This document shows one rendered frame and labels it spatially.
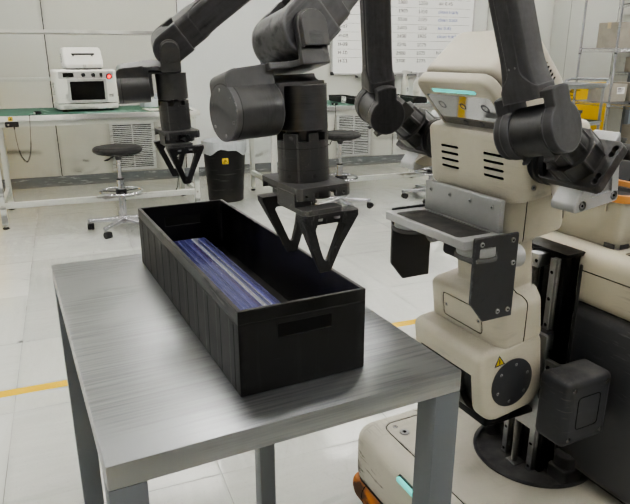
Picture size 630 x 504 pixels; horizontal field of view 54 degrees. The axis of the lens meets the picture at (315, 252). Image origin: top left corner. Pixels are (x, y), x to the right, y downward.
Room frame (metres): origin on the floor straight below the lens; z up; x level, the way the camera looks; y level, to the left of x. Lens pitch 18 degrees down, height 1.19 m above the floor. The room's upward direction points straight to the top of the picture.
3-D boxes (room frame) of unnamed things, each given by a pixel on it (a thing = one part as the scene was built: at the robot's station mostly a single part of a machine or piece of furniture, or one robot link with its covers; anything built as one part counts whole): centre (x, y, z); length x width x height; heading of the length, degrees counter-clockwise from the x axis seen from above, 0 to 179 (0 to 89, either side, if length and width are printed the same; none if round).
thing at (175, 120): (1.20, 0.27, 1.08); 0.10 x 0.07 x 0.07; 26
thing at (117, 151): (4.27, 1.38, 0.30); 0.51 x 0.50 x 0.60; 68
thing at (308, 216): (0.66, 0.00, 1.01); 0.07 x 0.07 x 0.09; 27
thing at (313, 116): (0.69, 0.02, 1.14); 0.07 x 0.06 x 0.07; 127
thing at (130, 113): (4.86, 1.71, 0.40); 1.50 x 0.75 x 0.81; 112
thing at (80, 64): (4.85, 1.76, 1.03); 0.44 x 0.37 x 0.46; 118
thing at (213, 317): (0.94, 0.14, 0.86); 0.57 x 0.17 x 0.11; 27
